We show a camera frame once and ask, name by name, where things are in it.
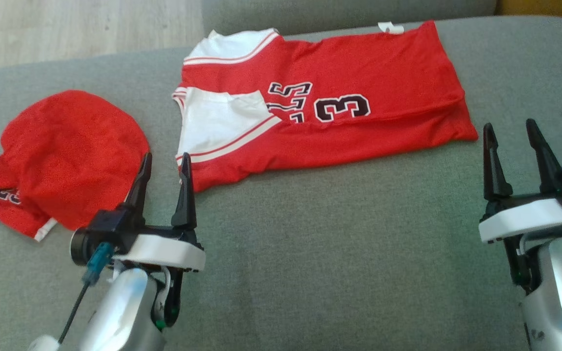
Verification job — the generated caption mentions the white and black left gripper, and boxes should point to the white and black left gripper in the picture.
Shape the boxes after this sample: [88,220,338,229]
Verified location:
[114,152,206,273]

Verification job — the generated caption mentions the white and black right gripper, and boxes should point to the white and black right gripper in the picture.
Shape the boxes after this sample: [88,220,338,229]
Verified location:
[479,118,562,243]

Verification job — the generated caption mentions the red basketball shorts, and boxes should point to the red basketball shorts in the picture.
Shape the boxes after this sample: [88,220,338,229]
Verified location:
[0,89,151,243]

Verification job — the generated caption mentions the red and white basketball jersey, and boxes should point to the red and white basketball jersey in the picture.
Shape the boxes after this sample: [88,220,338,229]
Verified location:
[172,20,479,193]

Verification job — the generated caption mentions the grey fabric sofa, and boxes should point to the grey fabric sofa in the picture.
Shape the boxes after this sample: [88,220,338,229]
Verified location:
[0,15,562,351]

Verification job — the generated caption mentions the small grey sofa cushion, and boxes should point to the small grey sofa cushion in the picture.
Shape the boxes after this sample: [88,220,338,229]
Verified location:
[202,0,499,37]

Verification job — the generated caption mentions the left cable with blue plug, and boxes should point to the left cable with blue plug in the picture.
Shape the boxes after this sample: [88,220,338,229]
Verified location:
[58,242,115,344]

